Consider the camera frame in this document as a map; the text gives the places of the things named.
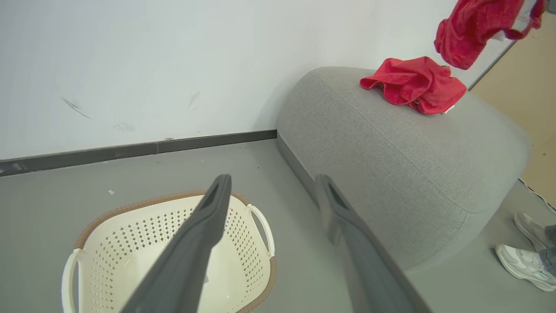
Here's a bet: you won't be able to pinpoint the red basketball jersey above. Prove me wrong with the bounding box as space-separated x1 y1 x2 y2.
360 57 467 115

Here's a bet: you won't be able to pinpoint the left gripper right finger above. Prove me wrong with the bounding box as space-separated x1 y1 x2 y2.
314 174 433 313

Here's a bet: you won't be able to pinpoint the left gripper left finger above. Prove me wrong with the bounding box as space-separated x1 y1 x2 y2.
121 174 232 313

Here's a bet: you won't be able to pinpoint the cream perforated laundry basket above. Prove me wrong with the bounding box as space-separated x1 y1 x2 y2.
61 190 277 313

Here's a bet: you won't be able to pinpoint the white sneaker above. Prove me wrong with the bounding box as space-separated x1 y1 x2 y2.
514 212 550 252
495 243 556 292

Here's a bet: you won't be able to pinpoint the red shorts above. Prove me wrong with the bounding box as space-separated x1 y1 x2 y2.
434 0 546 70

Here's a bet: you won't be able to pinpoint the dark wall baseboard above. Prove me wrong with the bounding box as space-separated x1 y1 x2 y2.
0 130 277 176

